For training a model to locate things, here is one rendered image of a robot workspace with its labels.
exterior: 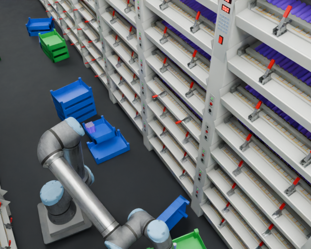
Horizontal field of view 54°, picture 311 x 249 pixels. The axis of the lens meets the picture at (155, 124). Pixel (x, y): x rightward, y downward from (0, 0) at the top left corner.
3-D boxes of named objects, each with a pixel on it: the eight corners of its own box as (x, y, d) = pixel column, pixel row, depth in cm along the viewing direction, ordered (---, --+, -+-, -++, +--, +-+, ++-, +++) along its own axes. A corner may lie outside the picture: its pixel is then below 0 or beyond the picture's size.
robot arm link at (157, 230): (156, 214, 138) (172, 226, 131) (161, 230, 145) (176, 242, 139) (140, 228, 134) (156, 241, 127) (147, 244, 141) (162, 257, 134)
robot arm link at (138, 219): (121, 218, 142) (137, 233, 133) (139, 202, 147) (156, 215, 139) (126, 230, 147) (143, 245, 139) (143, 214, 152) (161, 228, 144)
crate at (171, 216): (150, 239, 205) (159, 247, 201) (149, 225, 190) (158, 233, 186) (179, 209, 220) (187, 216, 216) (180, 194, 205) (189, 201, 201)
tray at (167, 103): (200, 145, 173) (198, 135, 165) (147, 87, 210) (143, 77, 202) (228, 125, 176) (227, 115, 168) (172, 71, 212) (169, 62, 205)
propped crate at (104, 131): (84, 131, 275) (81, 123, 271) (104, 122, 282) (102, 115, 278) (95, 145, 251) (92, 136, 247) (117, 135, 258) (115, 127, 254)
